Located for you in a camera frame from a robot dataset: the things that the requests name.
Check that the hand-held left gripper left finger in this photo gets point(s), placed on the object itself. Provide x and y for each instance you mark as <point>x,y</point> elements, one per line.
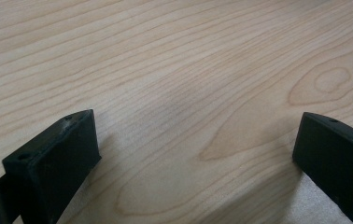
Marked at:
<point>56,161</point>

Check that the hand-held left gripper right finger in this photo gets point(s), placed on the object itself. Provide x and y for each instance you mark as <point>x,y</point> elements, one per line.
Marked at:
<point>336,161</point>

